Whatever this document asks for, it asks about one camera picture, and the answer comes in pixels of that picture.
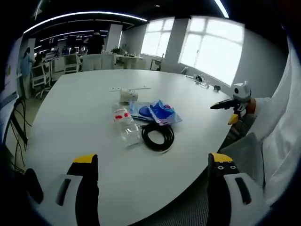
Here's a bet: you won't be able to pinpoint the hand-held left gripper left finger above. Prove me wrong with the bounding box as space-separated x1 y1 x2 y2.
44 154 99 226

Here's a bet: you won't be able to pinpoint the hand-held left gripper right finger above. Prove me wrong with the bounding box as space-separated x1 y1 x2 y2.
206 152 265 226

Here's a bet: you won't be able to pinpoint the blue plastic packet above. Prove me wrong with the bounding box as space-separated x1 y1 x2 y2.
128 98 183 126

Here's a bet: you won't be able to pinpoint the black cable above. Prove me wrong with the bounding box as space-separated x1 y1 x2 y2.
140 122 175 153

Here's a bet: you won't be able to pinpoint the clear plastic bottle red label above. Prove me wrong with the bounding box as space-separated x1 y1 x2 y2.
112 102 140 147

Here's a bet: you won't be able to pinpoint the person's right hand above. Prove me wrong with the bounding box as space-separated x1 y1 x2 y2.
244 98 257 116

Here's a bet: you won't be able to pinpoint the grey upholstered chair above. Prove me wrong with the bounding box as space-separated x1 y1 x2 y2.
218 113 265 189

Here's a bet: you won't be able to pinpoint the white table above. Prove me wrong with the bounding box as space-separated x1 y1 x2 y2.
24 68 238 226

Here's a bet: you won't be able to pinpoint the white power strip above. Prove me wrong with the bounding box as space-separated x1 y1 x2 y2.
109 86 151 92

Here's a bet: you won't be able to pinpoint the white cabinet counter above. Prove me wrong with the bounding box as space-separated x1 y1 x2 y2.
116 53 146 70

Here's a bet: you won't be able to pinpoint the white office chair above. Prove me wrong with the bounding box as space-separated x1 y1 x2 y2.
82 54 104 71
63 54 82 74
30 64 52 98

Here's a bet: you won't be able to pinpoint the white gadget with cable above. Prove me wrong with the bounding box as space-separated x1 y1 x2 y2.
185 73 211 89

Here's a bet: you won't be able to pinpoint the black cables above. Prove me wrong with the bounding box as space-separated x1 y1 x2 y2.
4 96 31 172

